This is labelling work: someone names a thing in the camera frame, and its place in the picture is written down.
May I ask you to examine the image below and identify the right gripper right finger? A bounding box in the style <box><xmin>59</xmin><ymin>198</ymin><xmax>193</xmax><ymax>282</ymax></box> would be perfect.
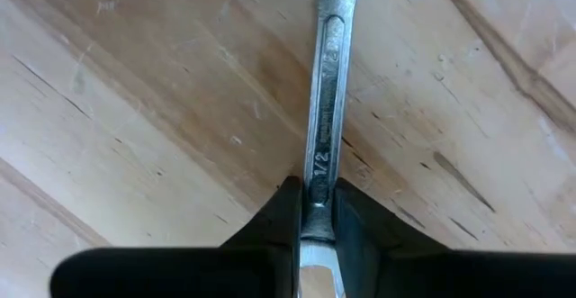
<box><xmin>333</xmin><ymin>178</ymin><xmax>576</xmax><ymax>298</ymax></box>

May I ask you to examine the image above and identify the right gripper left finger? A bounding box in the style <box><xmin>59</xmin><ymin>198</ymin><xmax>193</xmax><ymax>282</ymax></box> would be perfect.
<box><xmin>49</xmin><ymin>176</ymin><xmax>303</xmax><ymax>298</ymax></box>

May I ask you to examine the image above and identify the silver combination wrench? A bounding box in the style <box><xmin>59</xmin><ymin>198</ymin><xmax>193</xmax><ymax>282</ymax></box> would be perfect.
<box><xmin>294</xmin><ymin>0</ymin><xmax>366</xmax><ymax>298</ymax></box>

